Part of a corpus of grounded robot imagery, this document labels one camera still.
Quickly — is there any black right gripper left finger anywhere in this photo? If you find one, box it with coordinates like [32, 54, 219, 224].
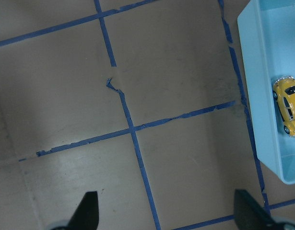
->
[66, 191, 99, 230]

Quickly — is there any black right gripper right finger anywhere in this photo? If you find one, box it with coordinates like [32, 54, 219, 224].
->
[234, 189, 274, 230]

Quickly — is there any yellow toy beetle car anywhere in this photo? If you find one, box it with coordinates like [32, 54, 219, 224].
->
[272, 75, 295, 138]

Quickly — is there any brown paper table mat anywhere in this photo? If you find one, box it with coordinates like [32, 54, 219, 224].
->
[0, 0, 295, 230]

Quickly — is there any light blue plastic bin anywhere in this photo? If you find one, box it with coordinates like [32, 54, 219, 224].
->
[237, 0, 295, 184]

